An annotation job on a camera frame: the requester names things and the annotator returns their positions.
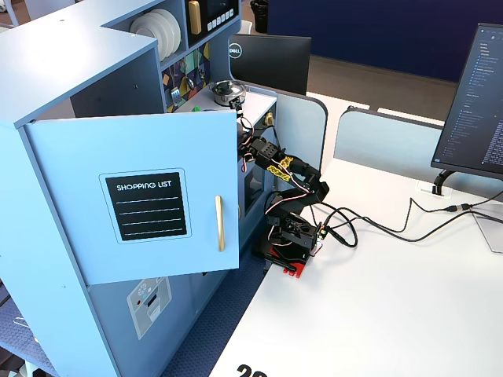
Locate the blue cabinet door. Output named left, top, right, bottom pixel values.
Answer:
left=23, top=108, right=240, bottom=287

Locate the stainless steel pot lid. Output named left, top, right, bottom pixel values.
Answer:
left=209, top=79, right=247, bottom=97

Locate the black Dell monitor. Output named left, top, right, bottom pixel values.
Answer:
left=227, top=33, right=312, bottom=97

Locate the colourful tile backsplash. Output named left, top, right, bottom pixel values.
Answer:
left=160, top=42, right=211, bottom=113

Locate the gray desk divider panel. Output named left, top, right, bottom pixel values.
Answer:
left=274, top=88, right=329, bottom=185
left=333, top=105, right=447, bottom=174

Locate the black trash bin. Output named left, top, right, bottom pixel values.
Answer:
left=251, top=0, right=270, bottom=35

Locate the white toy plate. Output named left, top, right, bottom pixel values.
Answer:
left=129, top=14, right=170, bottom=60
left=160, top=7, right=182, bottom=58
left=147, top=10, right=178, bottom=60

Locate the black toy microwave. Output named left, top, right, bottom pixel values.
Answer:
left=184, top=0, right=240, bottom=48

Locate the black shopping list sticker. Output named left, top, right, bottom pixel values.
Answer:
left=98, top=167, right=193, bottom=245

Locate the green motor controller board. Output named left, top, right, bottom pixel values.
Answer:
left=314, top=221, right=332, bottom=247

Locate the blue toy play kitchen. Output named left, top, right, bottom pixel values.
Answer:
left=0, top=0, right=278, bottom=377

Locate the gray ice dispenser sticker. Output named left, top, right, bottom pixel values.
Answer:
left=126, top=276, right=174, bottom=341

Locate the lit computer monitor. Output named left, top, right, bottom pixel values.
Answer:
left=431, top=22, right=503, bottom=181

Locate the blue fridge door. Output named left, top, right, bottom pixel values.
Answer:
left=88, top=274, right=197, bottom=376

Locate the gray stand plate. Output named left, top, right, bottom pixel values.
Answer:
left=469, top=210, right=503, bottom=254

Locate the gold microwave handle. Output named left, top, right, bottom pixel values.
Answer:
left=187, top=0, right=203, bottom=35

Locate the gold cabinet door handle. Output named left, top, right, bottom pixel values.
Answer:
left=214, top=195, right=226, bottom=252

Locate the red robot base mount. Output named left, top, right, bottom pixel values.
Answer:
left=251, top=233, right=315, bottom=279

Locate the black cable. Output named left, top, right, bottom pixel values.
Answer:
left=328, top=206, right=503, bottom=249
left=321, top=197, right=503, bottom=244

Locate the white desk cable grommet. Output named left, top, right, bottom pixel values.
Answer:
left=416, top=182, right=453, bottom=198

